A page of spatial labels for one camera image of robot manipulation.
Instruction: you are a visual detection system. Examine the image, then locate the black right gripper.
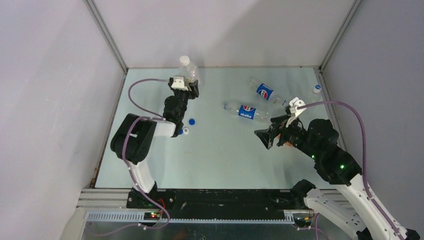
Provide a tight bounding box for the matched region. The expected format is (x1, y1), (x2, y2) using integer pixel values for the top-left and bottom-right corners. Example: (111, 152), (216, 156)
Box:
(253, 113), (320, 160)

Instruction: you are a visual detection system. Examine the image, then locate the cream label clear bottle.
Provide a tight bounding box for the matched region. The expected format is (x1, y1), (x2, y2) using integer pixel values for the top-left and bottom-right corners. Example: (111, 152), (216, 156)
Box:
(178, 59), (201, 83)

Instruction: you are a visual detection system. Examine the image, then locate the clear unlabelled plastic bottle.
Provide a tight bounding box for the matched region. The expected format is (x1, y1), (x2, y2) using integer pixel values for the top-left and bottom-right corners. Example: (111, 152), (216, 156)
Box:
(304, 85), (321, 104)

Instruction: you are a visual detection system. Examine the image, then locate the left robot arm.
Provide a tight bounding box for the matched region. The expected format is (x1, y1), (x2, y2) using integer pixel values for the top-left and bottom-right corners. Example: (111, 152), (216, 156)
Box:
(110, 76), (200, 208)

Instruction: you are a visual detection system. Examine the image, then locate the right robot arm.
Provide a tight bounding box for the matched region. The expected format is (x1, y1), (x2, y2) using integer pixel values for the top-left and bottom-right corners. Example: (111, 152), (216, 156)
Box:
(254, 115), (421, 240)

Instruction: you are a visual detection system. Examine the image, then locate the Pepsi bottle blue label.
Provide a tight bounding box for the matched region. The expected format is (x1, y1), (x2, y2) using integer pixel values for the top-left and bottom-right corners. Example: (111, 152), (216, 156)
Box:
(247, 77), (288, 107)

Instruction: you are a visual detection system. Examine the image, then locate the right controller board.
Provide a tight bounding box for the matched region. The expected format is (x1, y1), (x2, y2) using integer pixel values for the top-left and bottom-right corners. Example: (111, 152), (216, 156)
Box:
(293, 217), (313, 229)

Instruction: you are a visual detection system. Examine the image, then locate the controller board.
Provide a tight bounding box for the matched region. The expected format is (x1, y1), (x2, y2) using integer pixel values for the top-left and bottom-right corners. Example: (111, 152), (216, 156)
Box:
(293, 217), (313, 229)
(143, 212), (162, 221)

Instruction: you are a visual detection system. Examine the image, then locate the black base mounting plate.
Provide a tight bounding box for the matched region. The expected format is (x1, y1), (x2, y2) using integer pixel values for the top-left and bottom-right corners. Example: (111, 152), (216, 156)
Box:
(126, 188), (308, 220)

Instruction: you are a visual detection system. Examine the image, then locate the left controller board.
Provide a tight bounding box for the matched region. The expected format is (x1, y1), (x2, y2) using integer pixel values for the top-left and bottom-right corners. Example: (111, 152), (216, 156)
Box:
(143, 212), (162, 221)

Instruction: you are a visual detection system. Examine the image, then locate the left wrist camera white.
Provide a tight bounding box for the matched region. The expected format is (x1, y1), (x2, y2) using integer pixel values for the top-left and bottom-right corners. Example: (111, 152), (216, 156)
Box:
(168, 75), (190, 91)

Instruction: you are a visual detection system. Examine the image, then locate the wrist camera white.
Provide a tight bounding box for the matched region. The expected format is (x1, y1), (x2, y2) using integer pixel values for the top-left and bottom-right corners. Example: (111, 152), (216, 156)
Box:
(168, 75), (190, 91)
(285, 97), (306, 128)

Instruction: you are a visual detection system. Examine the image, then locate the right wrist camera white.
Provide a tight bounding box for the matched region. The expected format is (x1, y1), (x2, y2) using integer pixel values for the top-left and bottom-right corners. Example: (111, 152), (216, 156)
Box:
(285, 97), (306, 128)

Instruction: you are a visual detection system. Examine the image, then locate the grey aluminium frame rail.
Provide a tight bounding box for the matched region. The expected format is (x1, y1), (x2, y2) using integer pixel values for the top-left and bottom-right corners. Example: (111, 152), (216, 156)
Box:
(314, 67), (388, 240)

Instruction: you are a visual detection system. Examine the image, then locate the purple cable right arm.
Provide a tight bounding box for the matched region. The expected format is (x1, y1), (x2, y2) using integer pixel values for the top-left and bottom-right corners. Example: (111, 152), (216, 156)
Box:
(296, 100), (407, 240)

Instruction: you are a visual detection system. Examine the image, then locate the white slotted cable duct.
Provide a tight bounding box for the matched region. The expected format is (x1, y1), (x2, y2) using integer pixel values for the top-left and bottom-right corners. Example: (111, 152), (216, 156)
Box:
(86, 211), (295, 224)

